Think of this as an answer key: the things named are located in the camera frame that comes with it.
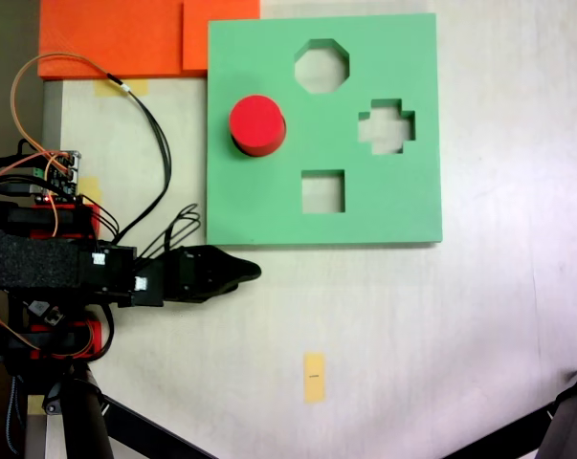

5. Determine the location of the black tripod leg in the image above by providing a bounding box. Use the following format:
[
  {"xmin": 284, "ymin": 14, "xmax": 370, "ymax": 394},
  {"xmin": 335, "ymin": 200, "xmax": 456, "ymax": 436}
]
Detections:
[
  {"xmin": 440, "ymin": 358, "xmax": 577, "ymax": 459},
  {"xmin": 41, "ymin": 367, "xmax": 222, "ymax": 459}
]

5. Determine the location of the yellow tape label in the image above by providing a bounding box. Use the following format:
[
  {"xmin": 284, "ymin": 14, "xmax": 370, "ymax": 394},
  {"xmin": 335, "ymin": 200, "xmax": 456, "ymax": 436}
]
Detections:
[{"xmin": 302, "ymin": 352, "xmax": 327, "ymax": 404}]

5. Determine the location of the large orange foam block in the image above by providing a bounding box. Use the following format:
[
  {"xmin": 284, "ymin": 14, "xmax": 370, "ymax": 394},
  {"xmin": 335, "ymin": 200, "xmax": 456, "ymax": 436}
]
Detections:
[{"xmin": 37, "ymin": 0, "xmax": 211, "ymax": 80}]

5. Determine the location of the black circuit board red LED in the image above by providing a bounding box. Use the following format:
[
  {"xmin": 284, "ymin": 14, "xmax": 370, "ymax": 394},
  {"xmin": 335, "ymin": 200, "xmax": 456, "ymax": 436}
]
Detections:
[{"xmin": 25, "ymin": 296, "xmax": 65, "ymax": 327}]

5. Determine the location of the green shape hole board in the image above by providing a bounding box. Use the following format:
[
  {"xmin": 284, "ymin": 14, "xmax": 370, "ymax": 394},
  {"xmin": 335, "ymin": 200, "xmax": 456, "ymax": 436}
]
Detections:
[{"xmin": 205, "ymin": 12, "xmax": 444, "ymax": 249}]

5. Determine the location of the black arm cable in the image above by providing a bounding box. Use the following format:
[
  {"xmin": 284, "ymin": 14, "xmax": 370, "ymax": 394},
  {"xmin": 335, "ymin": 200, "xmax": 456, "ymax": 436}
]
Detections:
[{"xmin": 137, "ymin": 202, "xmax": 204, "ymax": 262}]

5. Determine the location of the red cylinder block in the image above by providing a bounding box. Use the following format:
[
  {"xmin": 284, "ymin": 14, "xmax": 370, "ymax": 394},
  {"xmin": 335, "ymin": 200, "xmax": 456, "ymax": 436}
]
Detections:
[{"xmin": 228, "ymin": 94, "xmax": 288, "ymax": 158}]

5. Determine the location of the circuit board green terminal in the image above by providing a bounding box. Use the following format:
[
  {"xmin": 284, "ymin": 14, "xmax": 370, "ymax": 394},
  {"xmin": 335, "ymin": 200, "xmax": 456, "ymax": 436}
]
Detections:
[{"xmin": 33, "ymin": 149, "xmax": 84, "ymax": 201}]

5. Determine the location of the long black cable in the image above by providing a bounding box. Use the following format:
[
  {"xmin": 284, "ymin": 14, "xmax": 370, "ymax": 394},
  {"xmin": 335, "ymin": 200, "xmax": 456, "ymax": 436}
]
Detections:
[{"xmin": 103, "ymin": 71, "xmax": 173, "ymax": 243}]

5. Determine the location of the long orange wire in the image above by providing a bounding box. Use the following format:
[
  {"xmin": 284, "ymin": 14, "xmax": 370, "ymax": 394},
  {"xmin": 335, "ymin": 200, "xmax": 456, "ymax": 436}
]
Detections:
[{"xmin": 10, "ymin": 51, "xmax": 127, "ymax": 168}]

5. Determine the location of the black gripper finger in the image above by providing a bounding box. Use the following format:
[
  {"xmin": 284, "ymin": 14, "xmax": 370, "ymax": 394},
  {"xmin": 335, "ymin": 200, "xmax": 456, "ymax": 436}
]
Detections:
[
  {"xmin": 205, "ymin": 245, "xmax": 262, "ymax": 287},
  {"xmin": 203, "ymin": 281, "xmax": 243, "ymax": 304}
]

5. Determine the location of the wide yellow tape strip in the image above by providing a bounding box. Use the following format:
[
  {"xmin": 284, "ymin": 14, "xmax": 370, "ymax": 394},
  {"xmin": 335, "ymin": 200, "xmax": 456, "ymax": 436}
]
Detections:
[{"xmin": 94, "ymin": 78, "xmax": 150, "ymax": 98}]

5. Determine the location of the braided black white cable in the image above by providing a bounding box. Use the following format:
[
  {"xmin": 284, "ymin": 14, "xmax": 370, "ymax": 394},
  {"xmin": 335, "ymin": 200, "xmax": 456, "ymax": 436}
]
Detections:
[{"xmin": 4, "ymin": 375, "xmax": 24, "ymax": 456}]

